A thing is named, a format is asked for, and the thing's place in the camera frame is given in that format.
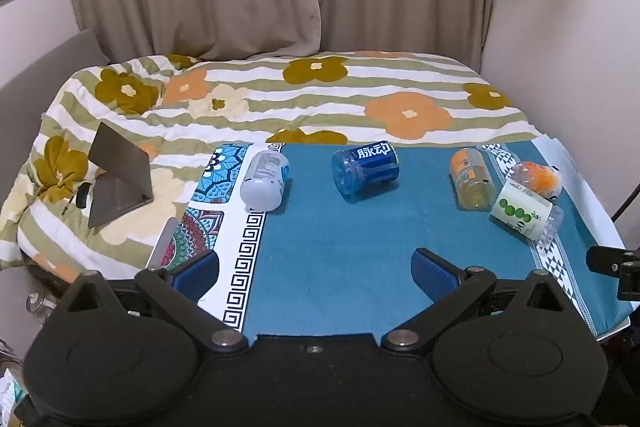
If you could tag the green dotted label cup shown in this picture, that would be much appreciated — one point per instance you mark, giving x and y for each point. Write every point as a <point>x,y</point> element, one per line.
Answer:
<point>522,209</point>

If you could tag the blue patterned table mat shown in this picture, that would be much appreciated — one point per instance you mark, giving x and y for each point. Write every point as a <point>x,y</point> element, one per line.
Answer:
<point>340,247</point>

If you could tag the black mouse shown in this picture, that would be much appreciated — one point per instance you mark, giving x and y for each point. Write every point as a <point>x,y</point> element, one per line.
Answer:
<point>83,196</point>

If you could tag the blue labelled bottle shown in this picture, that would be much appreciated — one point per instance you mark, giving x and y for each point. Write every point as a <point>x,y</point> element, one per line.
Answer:
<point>365,172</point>

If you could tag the floral striped blanket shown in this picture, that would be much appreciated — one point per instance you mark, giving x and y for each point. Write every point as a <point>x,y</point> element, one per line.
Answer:
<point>300,107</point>

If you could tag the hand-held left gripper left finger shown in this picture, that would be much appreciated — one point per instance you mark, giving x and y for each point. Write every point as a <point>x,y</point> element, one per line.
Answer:
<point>196,274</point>

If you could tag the grey laptop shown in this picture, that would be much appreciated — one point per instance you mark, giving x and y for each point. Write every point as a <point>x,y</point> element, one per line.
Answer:
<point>120,177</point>

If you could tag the silver phone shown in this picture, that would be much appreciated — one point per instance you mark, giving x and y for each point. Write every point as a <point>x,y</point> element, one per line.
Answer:
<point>162,244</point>

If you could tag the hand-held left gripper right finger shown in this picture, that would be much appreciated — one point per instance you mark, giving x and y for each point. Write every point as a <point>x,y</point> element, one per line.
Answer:
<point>434,276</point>

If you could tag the white plastic bottle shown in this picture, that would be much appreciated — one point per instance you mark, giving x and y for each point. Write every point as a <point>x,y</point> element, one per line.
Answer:
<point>262,182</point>

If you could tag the orange juice bottle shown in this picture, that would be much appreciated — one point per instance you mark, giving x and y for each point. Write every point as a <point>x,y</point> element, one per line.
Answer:
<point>540,179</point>

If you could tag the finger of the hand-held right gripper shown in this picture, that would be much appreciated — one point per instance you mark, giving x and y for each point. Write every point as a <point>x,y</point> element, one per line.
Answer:
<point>607,259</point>

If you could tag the grey sofa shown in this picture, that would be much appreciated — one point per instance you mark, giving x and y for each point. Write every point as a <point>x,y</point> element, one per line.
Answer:
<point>45,67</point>

